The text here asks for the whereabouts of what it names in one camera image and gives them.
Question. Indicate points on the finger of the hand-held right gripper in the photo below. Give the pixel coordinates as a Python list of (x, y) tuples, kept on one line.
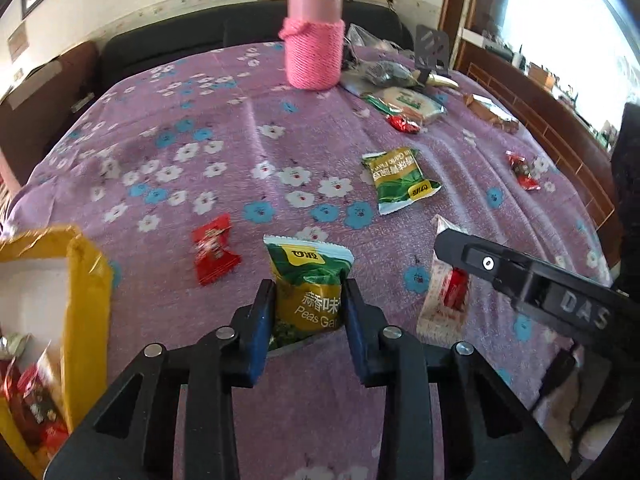
[(480, 260)]

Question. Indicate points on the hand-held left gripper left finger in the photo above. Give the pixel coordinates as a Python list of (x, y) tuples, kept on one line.
[(260, 330)]

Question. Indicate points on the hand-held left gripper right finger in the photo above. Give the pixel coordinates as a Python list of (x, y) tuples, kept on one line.
[(355, 335)]

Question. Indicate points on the white red-print snack packet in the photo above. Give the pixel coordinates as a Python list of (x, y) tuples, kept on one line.
[(442, 310)]

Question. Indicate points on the green pea snack packet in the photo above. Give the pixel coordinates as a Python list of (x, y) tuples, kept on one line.
[(400, 180), (305, 280)]

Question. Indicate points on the yellow-edged white box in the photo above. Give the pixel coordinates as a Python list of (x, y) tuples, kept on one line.
[(85, 310)]

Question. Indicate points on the person's right hand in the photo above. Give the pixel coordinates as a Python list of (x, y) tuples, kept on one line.
[(565, 410)]

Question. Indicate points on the red candy packet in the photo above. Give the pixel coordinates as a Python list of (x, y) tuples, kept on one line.
[(215, 250)]

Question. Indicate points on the red candy wrapper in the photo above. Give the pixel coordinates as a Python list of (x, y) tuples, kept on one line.
[(522, 172)]

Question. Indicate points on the brown snack packet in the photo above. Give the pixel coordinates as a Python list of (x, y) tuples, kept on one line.
[(487, 110)]

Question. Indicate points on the small red candy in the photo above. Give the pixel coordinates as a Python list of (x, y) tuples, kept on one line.
[(404, 124)]

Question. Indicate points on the wooden sideboard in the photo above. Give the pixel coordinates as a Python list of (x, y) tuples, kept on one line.
[(550, 120)]

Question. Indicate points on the round rice cracker packet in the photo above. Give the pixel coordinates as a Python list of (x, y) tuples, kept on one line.
[(407, 102)]

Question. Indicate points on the dark plastic bag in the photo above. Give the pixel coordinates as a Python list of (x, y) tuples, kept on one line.
[(385, 72)]

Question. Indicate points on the black phone stand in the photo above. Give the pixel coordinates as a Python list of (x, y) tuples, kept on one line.
[(431, 45)]

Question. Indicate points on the pile of red snack packets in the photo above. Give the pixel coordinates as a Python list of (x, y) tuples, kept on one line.
[(30, 400)]

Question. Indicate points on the clear plastic bag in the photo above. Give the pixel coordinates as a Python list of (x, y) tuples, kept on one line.
[(362, 37)]

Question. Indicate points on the bright window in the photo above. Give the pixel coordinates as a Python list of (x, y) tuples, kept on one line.
[(565, 10)]

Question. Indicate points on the bottle with pink knitted sleeve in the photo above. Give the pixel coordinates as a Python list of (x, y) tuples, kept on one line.
[(315, 45)]

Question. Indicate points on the brown armchair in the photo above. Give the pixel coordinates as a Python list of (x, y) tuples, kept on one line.
[(50, 120)]

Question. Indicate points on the black sofa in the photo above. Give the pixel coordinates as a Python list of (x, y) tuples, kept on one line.
[(175, 45)]

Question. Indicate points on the cardboard sheet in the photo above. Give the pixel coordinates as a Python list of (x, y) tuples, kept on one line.
[(40, 82)]

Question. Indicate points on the wall switch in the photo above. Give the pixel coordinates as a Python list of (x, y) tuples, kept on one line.
[(18, 74)]

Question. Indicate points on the beige wall plaque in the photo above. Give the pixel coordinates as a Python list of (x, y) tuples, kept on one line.
[(17, 40)]

